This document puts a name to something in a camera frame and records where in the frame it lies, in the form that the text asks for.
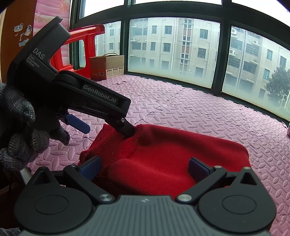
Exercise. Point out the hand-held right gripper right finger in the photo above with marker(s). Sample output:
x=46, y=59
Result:
x=199, y=168

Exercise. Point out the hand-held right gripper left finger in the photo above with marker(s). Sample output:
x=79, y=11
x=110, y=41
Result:
x=91, y=169

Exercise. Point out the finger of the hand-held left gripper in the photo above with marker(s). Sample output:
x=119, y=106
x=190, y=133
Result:
x=125, y=130
x=78, y=123

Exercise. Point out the red knit garment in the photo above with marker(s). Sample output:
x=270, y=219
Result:
x=170, y=154

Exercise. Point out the person's left hand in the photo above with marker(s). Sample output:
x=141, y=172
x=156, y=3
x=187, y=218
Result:
x=15, y=113

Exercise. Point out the brown wooden panel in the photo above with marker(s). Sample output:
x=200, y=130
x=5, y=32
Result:
x=9, y=45

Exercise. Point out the panda sticker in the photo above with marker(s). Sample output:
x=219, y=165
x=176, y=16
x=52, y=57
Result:
x=18, y=28

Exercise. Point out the pink printed curtain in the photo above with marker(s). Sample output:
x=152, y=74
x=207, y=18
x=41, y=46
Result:
x=52, y=11

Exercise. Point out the red plastic stool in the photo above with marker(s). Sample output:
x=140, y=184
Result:
x=90, y=45

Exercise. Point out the pink foam floor mat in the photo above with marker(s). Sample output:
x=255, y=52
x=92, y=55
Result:
x=204, y=109

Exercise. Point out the brown cardboard box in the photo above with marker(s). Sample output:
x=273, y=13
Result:
x=113, y=65

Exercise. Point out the beige apartment building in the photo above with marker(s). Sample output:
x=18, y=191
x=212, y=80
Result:
x=181, y=45

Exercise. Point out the green tree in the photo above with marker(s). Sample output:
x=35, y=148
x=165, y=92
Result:
x=279, y=86

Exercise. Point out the cartoon wall sticker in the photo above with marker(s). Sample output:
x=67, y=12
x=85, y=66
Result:
x=28, y=29
x=22, y=42

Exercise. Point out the green window frame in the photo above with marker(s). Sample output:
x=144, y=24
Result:
x=217, y=56

